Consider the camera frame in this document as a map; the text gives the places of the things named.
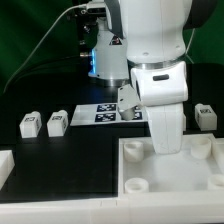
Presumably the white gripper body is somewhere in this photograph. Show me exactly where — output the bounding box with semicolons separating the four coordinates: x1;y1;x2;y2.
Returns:
130;62;188;154

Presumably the white square tabletop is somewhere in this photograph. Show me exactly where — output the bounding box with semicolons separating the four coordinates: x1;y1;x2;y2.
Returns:
118;134;224;194

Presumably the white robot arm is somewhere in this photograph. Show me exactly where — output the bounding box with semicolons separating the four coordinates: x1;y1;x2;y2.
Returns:
84;0;218;154

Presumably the white sheet with markers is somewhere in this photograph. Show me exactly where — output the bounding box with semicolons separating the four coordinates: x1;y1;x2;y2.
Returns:
70;103;147;126

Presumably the white obstacle block left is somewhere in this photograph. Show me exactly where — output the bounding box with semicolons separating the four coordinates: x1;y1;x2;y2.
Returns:
0;150;15;190

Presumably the grey camera on base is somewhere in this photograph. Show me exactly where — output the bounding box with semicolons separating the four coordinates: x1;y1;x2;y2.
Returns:
81;0;106;16

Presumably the white front fence rail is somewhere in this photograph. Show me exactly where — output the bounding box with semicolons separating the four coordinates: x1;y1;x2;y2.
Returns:
0;191;224;224

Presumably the grey camera cable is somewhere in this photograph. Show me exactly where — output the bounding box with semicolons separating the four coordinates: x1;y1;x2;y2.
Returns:
2;3;88;94

